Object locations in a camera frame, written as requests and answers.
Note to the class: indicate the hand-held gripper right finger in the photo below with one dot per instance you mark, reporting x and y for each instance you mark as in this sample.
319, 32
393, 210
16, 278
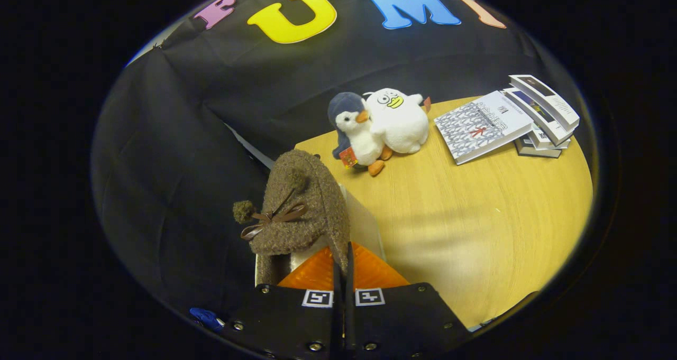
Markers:
402, 323

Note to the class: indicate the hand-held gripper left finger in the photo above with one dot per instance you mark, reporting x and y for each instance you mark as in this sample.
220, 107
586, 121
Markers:
285, 323

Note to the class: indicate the cream fabric storage box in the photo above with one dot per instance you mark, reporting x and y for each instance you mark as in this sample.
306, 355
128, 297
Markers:
365, 222

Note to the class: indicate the brown fuzzy shoe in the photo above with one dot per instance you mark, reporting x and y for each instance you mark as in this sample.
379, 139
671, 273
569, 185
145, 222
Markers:
307, 191

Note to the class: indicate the blue object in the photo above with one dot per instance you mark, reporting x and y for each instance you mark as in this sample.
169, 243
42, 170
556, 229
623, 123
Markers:
206, 319

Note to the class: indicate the navy white penguin plush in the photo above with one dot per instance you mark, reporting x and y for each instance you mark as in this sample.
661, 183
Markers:
359, 138

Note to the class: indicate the white duck plush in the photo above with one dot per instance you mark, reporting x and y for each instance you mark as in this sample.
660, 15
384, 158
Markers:
399, 125

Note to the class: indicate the grey patterned book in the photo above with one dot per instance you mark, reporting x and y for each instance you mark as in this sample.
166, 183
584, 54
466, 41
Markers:
476, 130

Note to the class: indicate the black backdrop cloth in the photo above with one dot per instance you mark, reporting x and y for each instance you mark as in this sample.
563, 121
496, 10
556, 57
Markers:
174, 138

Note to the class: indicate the dark grey book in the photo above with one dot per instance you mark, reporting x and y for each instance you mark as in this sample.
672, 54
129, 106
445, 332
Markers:
534, 151

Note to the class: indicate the thin white book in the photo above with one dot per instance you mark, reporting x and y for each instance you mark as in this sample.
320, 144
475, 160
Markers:
547, 142

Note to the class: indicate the white book blue cover picture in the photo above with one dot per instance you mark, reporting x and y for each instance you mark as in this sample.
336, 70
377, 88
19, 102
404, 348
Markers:
539, 117

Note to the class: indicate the white book dark cover picture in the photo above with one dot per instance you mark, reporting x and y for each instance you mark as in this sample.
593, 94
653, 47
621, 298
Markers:
550, 98

